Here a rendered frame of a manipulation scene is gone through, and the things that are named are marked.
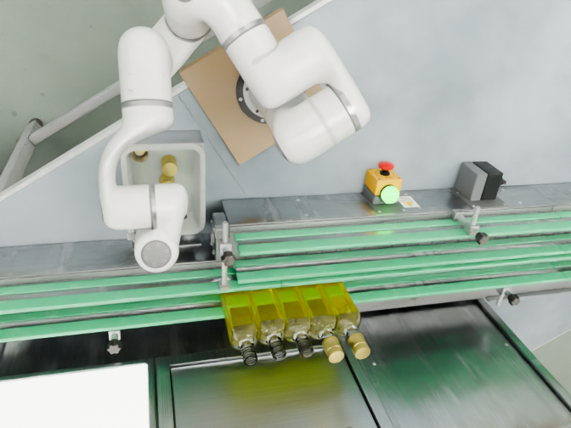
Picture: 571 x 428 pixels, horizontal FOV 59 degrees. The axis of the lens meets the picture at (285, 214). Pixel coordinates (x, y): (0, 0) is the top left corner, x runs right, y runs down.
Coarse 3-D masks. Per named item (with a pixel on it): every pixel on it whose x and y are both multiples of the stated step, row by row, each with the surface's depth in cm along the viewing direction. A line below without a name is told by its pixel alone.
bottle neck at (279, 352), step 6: (270, 336) 105; (276, 336) 105; (270, 342) 104; (276, 342) 103; (282, 342) 104; (270, 348) 103; (276, 348) 102; (282, 348) 102; (276, 354) 103; (282, 354) 103; (276, 360) 103
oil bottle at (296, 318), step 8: (280, 288) 117; (288, 288) 117; (296, 288) 117; (280, 296) 114; (288, 296) 114; (296, 296) 115; (280, 304) 112; (288, 304) 112; (296, 304) 112; (304, 304) 113; (288, 312) 110; (296, 312) 110; (304, 312) 110; (288, 320) 108; (296, 320) 108; (304, 320) 108; (288, 328) 107; (296, 328) 107; (304, 328) 107; (288, 336) 108
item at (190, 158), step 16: (144, 144) 105; (160, 144) 106; (176, 144) 106; (192, 144) 107; (128, 160) 109; (160, 160) 115; (192, 160) 116; (128, 176) 108; (144, 176) 116; (176, 176) 117; (192, 176) 118; (192, 192) 120; (192, 208) 123; (192, 224) 119
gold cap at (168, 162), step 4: (164, 156) 114; (168, 156) 114; (172, 156) 114; (164, 160) 112; (168, 160) 112; (172, 160) 112; (176, 160) 115; (164, 164) 111; (168, 164) 111; (172, 164) 111; (176, 164) 112; (164, 168) 111; (168, 168) 111; (172, 168) 112; (176, 168) 112; (164, 172) 112; (168, 172) 112; (172, 172) 112; (176, 172) 112; (168, 176) 112
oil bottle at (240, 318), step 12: (228, 300) 112; (240, 300) 112; (228, 312) 109; (240, 312) 109; (252, 312) 110; (228, 324) 109; (240, 324) 106; (252, 324) 106; (240, 336) 104; (252, 336) 105
